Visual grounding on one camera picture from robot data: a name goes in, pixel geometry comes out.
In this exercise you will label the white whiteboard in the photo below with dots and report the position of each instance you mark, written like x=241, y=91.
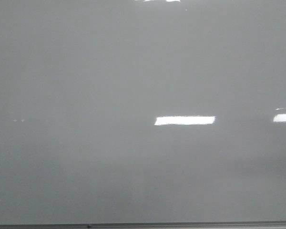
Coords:
x=133, y=111

